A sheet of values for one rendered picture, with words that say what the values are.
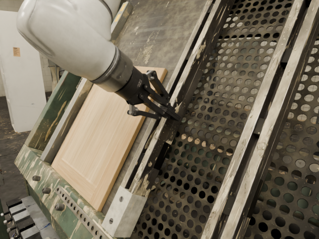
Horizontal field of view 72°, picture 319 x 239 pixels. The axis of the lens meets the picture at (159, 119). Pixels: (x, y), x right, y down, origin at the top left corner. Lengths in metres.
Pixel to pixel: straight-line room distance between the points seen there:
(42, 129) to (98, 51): 1.06
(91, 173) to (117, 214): 0.28
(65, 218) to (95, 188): 0.14
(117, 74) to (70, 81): 1.00
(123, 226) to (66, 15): 0.54
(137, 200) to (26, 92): 4.14
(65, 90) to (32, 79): 3.25
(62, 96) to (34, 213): 0.65
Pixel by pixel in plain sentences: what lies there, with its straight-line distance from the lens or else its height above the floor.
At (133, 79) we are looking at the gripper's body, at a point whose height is 1.35.
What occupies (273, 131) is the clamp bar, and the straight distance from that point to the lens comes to 0.53.
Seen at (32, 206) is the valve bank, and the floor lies 0.74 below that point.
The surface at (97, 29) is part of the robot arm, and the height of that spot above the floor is 1.45.
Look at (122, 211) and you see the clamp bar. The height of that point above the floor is 0.98.
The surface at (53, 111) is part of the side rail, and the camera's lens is 1.43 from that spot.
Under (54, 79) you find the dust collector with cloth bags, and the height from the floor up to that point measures 0.69.
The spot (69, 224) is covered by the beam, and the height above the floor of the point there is 0.84.
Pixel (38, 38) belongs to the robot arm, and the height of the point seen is 1.43.
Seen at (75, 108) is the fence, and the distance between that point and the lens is 1.21.
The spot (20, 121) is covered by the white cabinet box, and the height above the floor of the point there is 0.21.
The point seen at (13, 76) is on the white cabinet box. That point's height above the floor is 1.02.
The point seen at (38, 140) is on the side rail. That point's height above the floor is 0.93.
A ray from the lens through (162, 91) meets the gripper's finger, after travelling 0.59.
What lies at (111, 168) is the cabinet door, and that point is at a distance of 0.83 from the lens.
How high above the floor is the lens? 1.41
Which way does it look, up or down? 17 degrees down
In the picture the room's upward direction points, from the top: straight up
